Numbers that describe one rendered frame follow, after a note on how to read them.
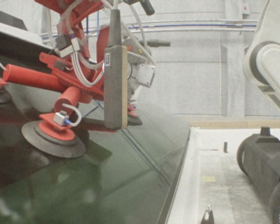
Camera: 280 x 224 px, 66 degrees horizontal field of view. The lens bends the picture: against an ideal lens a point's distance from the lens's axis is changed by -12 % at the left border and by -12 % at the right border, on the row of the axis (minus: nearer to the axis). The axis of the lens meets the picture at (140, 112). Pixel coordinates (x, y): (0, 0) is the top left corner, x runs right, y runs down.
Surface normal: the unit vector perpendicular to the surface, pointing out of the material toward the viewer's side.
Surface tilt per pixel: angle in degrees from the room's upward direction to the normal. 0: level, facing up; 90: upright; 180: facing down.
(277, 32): 90
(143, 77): 82
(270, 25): 90
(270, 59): 90
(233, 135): 90
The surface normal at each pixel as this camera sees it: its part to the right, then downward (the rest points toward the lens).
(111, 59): -0.76, 0.05
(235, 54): -0.25, 0.07
